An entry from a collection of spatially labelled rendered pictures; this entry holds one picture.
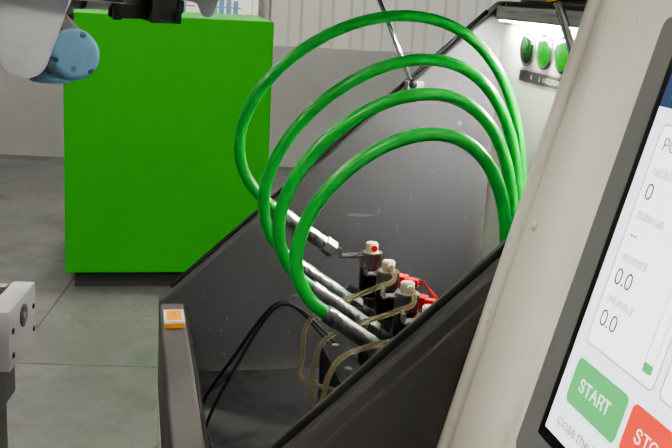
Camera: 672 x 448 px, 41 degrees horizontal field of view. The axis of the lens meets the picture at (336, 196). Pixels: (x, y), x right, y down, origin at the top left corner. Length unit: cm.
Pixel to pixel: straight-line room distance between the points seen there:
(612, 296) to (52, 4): 41
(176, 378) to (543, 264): 60
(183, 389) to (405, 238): 51
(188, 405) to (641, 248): 66
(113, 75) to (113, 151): 35
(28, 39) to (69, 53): 88
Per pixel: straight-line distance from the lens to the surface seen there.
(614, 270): 66
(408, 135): 89
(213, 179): 437
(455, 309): 84
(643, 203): 65
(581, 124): 76
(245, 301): 149
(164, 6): 157
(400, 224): 151
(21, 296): 140
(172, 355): 128
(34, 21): 50
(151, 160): 434
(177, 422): 110
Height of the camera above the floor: 145
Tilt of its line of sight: 13 degrees down
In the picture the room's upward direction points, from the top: 3 degrees clockwise
